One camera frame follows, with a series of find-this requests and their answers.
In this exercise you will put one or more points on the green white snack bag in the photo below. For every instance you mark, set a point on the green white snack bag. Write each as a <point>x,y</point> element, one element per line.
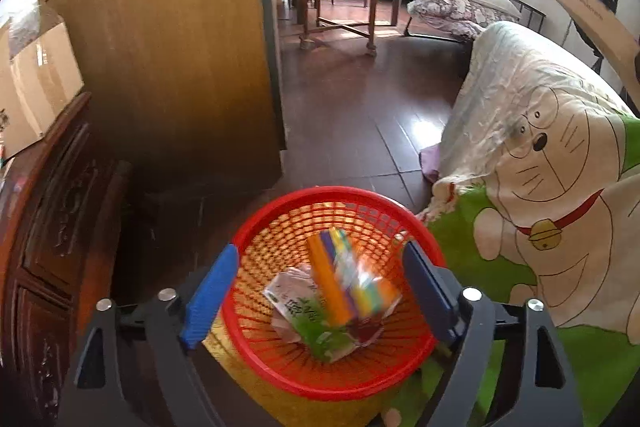
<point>310,322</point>

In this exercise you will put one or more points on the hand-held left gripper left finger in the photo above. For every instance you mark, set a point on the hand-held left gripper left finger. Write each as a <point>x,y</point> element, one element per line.
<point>212,297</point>

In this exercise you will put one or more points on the orange multicoloured packet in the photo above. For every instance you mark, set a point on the orange multicoloured packet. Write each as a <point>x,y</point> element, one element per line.
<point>330,287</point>

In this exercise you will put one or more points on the light wooden cabinet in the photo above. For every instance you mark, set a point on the light wooden cabinet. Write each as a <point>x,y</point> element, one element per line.
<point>175,32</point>

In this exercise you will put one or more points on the dark red snack bag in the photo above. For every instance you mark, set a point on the dark red snack bag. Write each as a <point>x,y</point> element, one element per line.
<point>367,334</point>

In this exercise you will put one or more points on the cartoon printed blanket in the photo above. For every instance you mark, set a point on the cartoon printed blanket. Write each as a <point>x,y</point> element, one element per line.
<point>550,157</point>

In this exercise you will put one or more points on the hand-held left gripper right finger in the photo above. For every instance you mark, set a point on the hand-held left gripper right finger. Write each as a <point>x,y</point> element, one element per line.
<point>427,302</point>

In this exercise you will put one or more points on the red plastic basket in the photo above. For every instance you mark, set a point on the red plastic basket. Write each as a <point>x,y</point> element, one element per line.
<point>260,357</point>

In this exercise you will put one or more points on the brown cardboard box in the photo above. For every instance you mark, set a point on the brown cardboard box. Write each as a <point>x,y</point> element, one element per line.
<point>40,92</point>

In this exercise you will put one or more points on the pink cloth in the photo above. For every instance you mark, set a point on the pink cloth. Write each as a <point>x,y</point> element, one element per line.
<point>431,162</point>

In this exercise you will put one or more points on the dark carved wooden cabinet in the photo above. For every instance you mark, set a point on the dark carved wooden cabinet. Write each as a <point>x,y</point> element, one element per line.
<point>45,232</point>

